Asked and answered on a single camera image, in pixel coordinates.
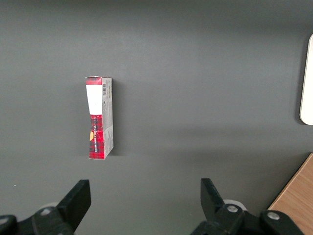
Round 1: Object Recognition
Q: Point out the cream rectangular tray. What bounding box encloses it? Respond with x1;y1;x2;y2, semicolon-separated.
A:
299;33;313;126

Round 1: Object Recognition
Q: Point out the red plaid cardboard box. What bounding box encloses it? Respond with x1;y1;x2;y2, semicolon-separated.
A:
85;75;114;160

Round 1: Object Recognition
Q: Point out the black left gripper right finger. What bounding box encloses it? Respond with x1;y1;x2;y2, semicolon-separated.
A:
190;178;304;235

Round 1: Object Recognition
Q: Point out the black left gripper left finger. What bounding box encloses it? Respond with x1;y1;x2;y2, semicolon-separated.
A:
0;179;92;235

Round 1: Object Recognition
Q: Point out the wooden drawer cabinet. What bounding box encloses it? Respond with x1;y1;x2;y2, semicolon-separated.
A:
268;153;313;235

